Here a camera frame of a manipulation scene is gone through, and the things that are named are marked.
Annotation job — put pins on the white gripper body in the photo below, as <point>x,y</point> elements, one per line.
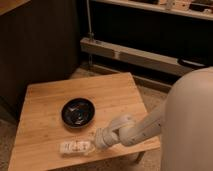
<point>105,138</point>

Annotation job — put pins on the grey metal beam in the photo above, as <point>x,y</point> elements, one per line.
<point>134,56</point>

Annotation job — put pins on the metal vertical pole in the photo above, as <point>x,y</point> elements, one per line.
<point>90,32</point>

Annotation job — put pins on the black handle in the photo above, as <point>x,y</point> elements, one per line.
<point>190,64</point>

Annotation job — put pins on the black ceramic bowl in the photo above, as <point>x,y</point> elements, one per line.
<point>78,112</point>

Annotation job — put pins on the wooden table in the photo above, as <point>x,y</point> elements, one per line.
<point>41,130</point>

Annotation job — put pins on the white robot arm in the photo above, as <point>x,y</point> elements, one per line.
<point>184,120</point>

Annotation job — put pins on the upper wooden shelf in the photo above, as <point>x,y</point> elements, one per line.
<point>157,8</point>

